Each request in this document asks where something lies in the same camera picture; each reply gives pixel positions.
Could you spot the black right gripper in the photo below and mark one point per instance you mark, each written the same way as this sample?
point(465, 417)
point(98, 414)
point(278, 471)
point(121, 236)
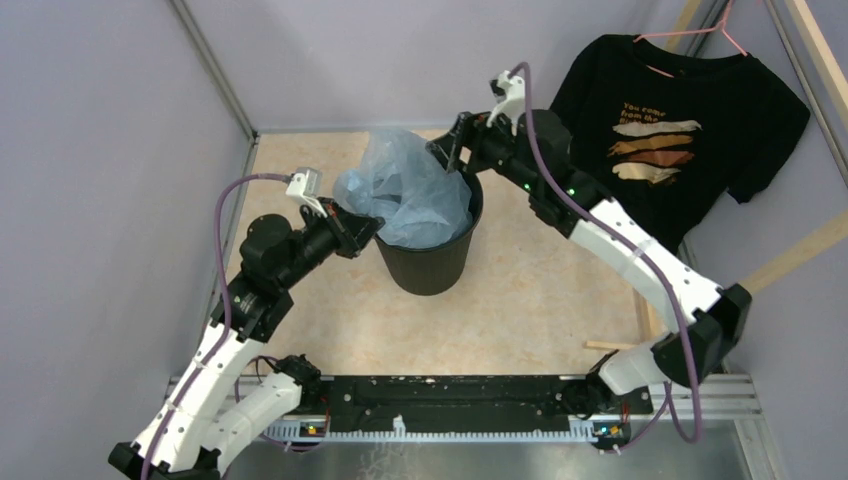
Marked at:
point(469, 133)

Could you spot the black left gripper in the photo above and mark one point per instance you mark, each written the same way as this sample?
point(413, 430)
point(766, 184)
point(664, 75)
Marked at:
point(351, 232)

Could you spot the light blue plastic trash bag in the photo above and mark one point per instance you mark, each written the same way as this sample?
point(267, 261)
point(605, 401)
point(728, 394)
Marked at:
point(398, 180)

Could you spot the black plastic trash bin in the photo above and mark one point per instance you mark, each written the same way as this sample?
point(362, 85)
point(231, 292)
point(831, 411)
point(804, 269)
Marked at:
point(432, 271)

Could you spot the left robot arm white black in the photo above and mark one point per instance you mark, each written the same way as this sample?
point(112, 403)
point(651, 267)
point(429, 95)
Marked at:
point(191, 437)

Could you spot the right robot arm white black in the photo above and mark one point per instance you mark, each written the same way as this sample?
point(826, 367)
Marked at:
point(704, 320)

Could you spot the black printed t-shirt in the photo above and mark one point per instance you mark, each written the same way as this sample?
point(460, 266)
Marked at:
point(669, 134)

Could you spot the wooden stick on floor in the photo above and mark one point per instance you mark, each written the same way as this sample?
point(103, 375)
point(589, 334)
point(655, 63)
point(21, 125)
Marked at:
point(607, 346)

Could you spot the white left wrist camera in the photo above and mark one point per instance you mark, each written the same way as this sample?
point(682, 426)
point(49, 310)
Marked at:
point(303, 189)

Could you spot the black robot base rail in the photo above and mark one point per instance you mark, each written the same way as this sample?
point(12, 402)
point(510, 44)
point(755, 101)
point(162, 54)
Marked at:
point(460, 409)

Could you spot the pink wire clothes hanger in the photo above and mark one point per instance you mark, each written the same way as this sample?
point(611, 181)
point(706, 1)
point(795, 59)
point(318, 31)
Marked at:
point(690, 42)

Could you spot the wooden frame bar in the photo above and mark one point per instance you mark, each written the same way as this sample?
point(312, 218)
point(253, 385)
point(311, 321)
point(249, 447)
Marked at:
point(812, 245)

